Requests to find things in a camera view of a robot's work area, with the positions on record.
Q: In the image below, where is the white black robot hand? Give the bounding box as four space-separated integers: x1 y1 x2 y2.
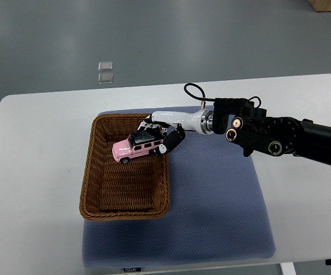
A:
138 110 211 156

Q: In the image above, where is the pink toy car black roof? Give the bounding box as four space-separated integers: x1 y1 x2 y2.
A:
112 129 164 164

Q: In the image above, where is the brown wicker basket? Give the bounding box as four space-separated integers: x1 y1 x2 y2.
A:
79 113 171 222

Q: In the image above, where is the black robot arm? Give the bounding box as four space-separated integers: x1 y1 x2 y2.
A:
139 98 331 166

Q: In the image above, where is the blue-grey padded mat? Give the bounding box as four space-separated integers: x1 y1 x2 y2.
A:
82 109 275 269

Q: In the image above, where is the lower floor socket plate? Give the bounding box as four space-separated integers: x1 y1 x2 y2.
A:
98 72 113 84

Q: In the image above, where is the floor socket plate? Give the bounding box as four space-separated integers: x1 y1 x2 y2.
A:
98 61 113 71
98 72 113 84

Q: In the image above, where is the upper floor socket plate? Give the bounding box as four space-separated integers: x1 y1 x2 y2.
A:
98 61 113 71

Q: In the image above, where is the wooden box corner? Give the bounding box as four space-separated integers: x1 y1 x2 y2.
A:
309 0 331 12

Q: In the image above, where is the black cable loop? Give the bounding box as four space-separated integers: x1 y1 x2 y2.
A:
183 82 215 109

